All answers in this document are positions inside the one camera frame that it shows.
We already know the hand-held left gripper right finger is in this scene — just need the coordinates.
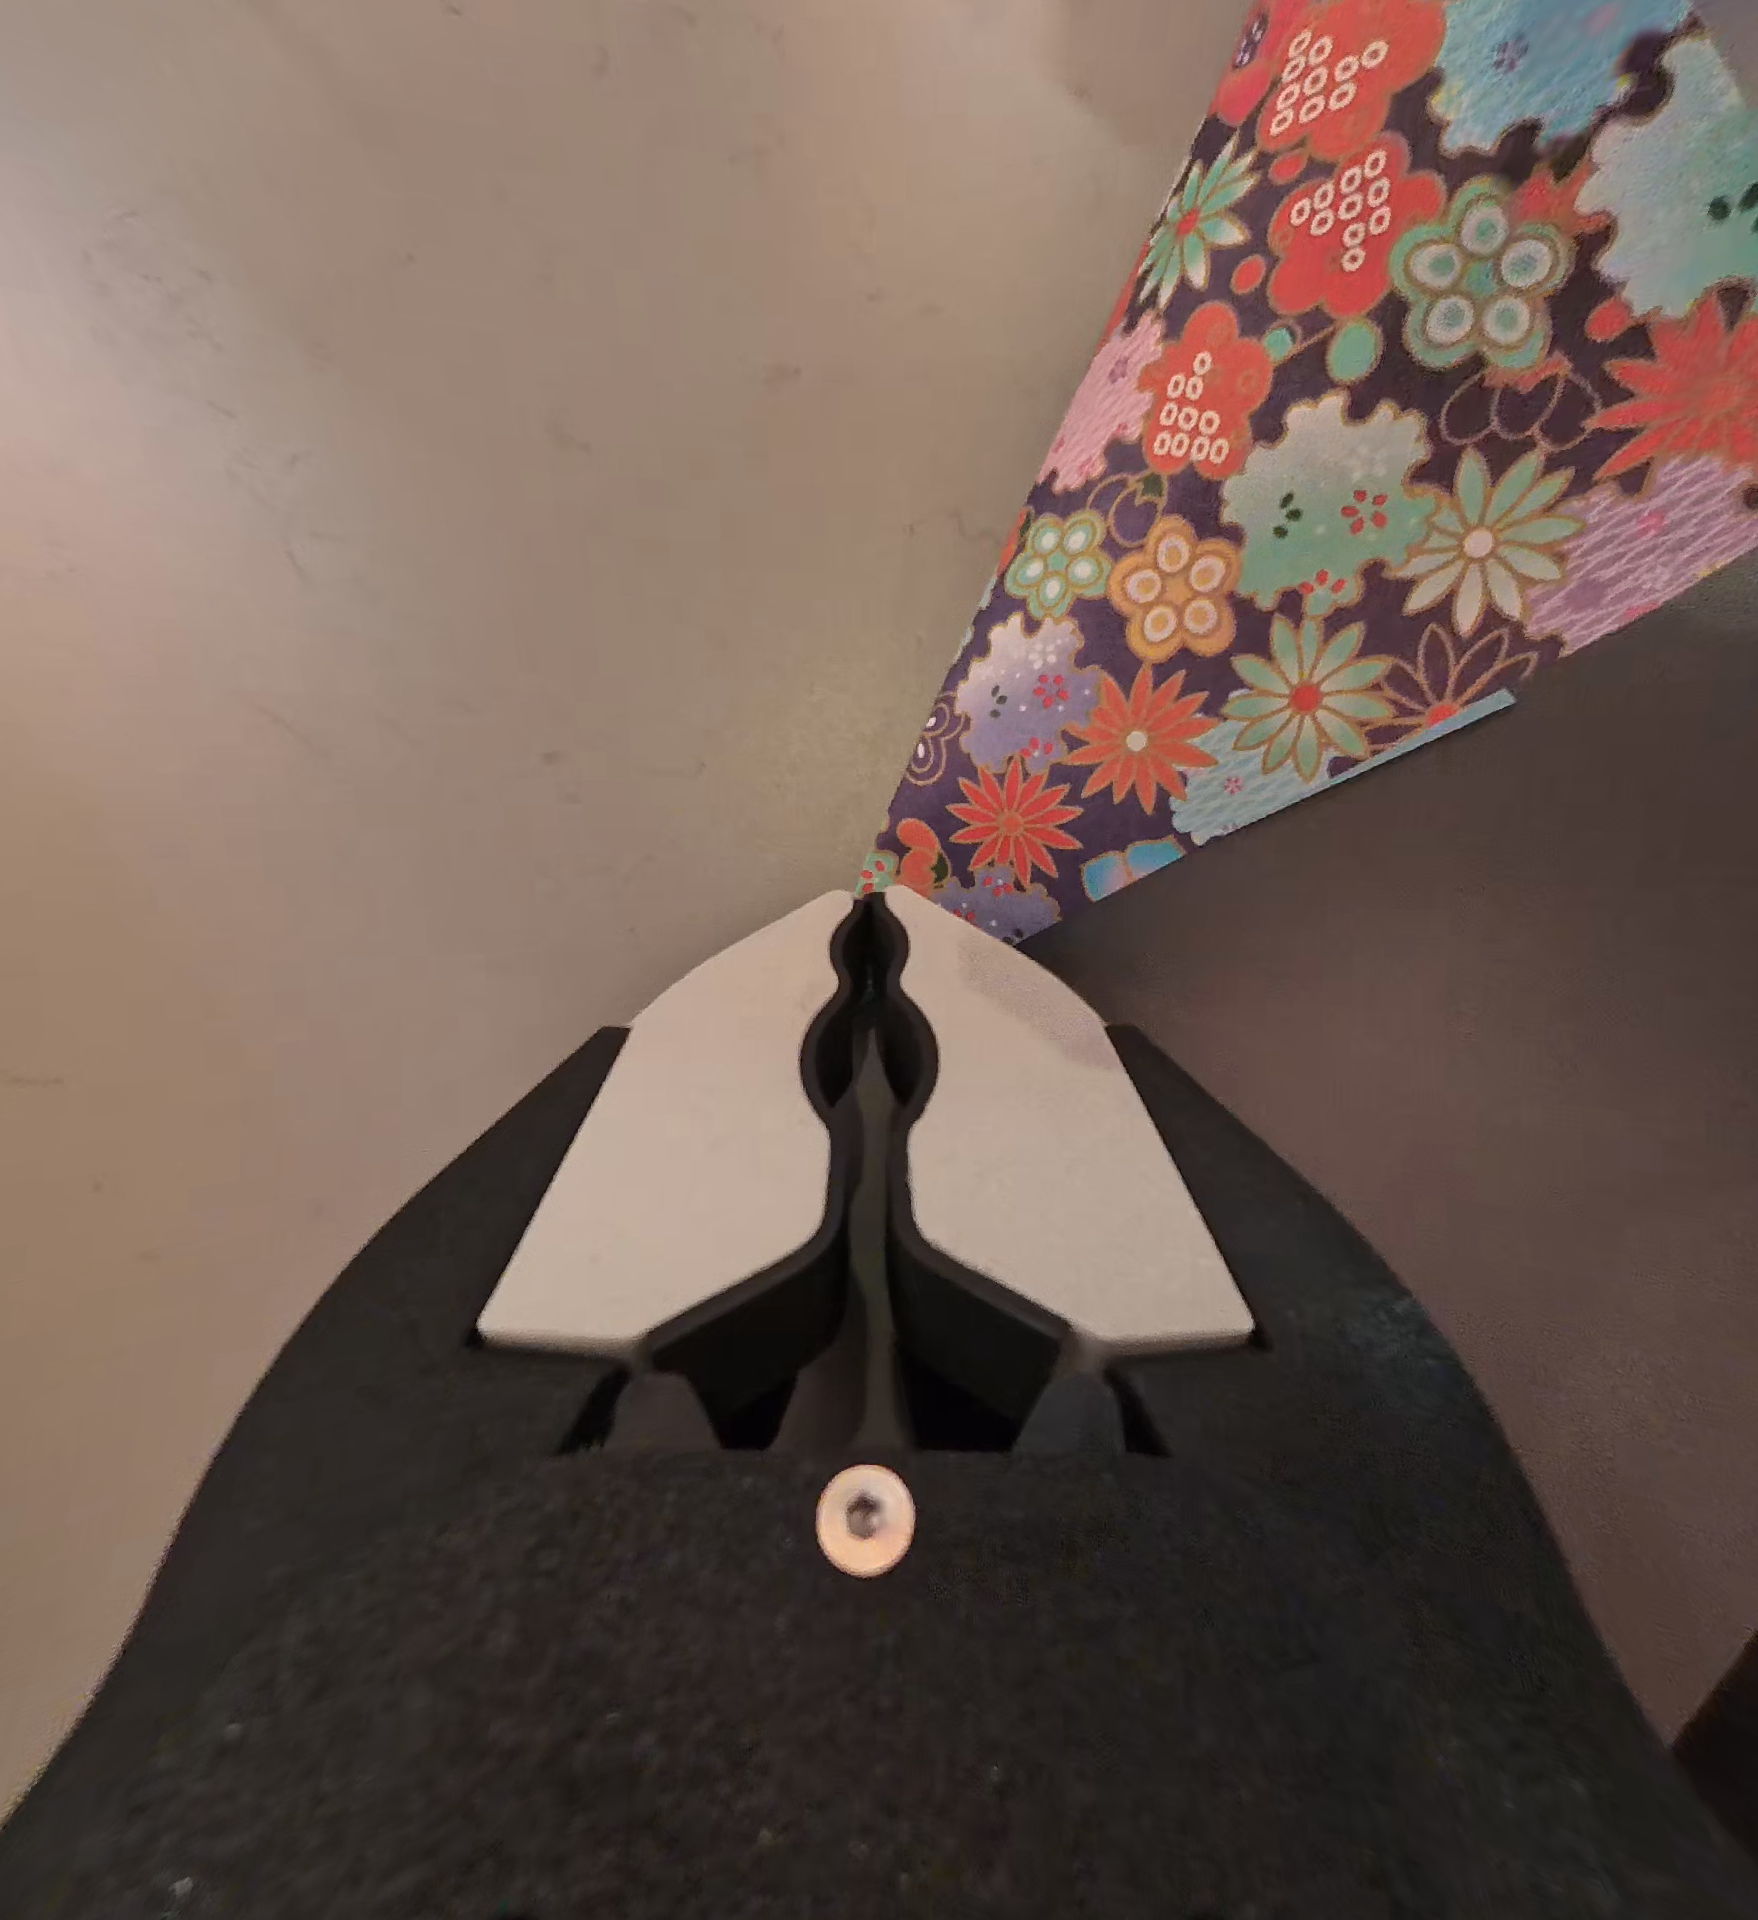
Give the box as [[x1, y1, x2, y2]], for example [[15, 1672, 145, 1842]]
[[874, 885, 1258, 1451]]

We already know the floral origami paper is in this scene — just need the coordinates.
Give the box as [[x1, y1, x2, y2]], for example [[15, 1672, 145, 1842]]
[[857, 0, 1758, 949]]

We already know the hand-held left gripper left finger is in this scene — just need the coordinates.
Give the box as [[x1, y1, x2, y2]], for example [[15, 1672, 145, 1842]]
[[475, 885, 874, 1451]]

